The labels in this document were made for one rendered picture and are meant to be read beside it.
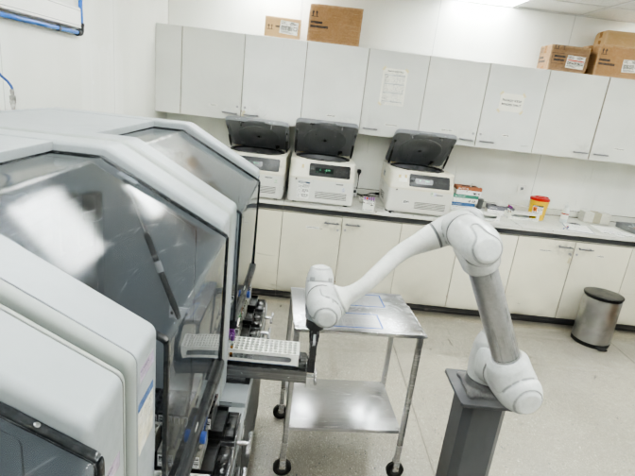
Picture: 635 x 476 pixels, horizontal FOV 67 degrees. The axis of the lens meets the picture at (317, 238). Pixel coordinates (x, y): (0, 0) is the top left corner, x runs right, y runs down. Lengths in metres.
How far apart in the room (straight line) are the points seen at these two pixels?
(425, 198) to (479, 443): 2.36
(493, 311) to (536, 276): 2.93
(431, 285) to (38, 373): 3.95
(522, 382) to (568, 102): 3.25
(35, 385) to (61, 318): 0.13
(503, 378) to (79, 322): 1.49
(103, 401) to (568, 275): 4.43
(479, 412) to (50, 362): 1.79
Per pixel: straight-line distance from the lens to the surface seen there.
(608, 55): 4.95
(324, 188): 4.02
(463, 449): 2.29
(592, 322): 4.66
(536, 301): 4.79
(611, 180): 5.47
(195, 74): 4.34
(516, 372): 1.89
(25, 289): 0.78
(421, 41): 4.68
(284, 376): 1.89
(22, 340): 0.70
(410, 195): 4.11
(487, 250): 1.59
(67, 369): 0.69
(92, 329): 0.76
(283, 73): 4.23
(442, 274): 4.38
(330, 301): 1.58
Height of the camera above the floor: 1.83
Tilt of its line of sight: 17 degrees down
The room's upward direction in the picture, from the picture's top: 7 degrees clockwise
